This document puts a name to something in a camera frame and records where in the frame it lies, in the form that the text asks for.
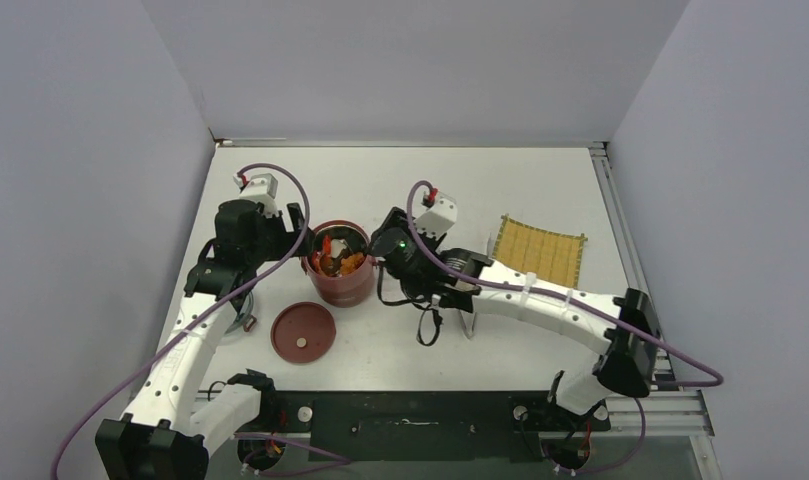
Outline orange food pieces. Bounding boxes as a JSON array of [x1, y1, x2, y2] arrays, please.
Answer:
[[310, 235, 365, 278]]

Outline steel tongs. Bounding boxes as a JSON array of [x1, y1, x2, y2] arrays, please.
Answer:
[[457, 311, 477, 340]]

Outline white rice ball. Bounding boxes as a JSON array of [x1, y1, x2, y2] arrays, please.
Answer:
[[329, 239, 349, 258]]

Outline red round lid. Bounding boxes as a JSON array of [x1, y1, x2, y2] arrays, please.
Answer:
[[270, 302, 337, 364]]

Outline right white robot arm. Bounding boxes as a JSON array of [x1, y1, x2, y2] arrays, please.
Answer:
[[369, 207, 660, 428]]

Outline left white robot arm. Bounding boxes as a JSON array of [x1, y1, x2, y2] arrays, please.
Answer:
[[95, 199, 312, 479]]

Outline glass lid with red clip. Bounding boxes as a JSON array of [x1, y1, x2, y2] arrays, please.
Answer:
[[226, 293, 257, 335]]

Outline bamboo mat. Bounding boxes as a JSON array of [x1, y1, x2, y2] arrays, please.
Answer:
[[491, 215, 587, 288]]

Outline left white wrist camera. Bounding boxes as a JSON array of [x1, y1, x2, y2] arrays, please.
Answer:
[[234, 173, 279, 218]]

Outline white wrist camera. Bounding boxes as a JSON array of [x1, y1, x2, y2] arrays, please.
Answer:
[[414, 189, 459, 240], [234, 173, 279, 218]]

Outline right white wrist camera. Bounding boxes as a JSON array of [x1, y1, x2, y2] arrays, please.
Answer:
[[414, 189, 459, 240]]

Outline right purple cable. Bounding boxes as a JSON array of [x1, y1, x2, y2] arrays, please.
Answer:
[[406, 180, 725, 390]]

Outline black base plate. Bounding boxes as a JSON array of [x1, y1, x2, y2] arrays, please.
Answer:
[[240, 391, 611, 462]]

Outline aluminium rail frame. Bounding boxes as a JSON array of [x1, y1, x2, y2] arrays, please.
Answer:
[[213, 137, 717, 439]]

